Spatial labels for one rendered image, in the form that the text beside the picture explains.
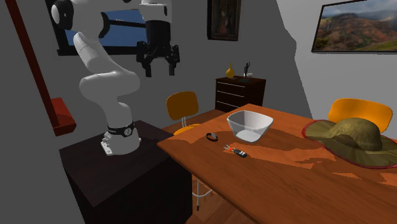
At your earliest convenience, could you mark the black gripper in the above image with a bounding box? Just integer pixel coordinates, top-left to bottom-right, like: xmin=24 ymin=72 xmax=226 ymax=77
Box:
xmin=136 ymin=19 xmax=181 ymax=78

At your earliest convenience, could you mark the dark framed window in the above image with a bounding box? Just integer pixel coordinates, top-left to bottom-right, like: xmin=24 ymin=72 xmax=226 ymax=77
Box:
xmin=45 ymin=0 xmax=150 ymax=57

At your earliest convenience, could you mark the orange chair with metal legs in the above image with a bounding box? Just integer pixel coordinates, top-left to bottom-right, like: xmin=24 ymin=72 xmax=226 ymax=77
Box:
xmin=165 ymin=90 xmax=216 ymax=213

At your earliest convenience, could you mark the dark framed portrait picture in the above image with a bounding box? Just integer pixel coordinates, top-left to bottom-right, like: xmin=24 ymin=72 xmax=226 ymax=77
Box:
xmin=206 ymin=0 xmax=242 ymax=42

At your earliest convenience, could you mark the dark chest of drawers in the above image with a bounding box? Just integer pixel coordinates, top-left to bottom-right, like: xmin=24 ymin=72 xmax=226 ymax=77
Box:
xmin=214 ymin=62 xmax=267 ymax=113

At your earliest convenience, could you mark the white bowl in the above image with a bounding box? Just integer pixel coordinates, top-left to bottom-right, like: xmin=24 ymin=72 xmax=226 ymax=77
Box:
xmin=226 ymin=109 xmax=275 ymax=144

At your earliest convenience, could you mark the red wooden beam with block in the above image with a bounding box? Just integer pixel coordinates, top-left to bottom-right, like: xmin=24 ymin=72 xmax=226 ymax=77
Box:
xmin=4 ymin=0 xmax=78 ymax=137

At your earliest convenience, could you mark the black key fob with keys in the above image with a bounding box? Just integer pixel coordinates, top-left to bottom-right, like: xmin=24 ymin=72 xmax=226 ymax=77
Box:
xmin=223 ymin=144 xmax=249 ymax=159

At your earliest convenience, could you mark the dark robot stand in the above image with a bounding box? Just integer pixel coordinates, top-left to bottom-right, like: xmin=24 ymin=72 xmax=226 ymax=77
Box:
xmin=59 ymin=120 xmax=193 ymax=224

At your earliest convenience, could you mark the brown wooden table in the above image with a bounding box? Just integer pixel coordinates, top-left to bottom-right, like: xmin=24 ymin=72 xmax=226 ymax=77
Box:
xmin=156 ymin=103 xmax=397 ymax=224

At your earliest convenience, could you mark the framed landscape picture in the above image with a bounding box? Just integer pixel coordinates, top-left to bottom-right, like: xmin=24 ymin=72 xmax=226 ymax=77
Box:
xmin=310 ymin=0 xmax=397 ymax=54

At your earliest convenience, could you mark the olive sun hat red brim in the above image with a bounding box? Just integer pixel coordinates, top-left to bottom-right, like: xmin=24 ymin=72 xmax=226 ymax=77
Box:
xmin=301 ymin=117 xmax=397 ymax=170

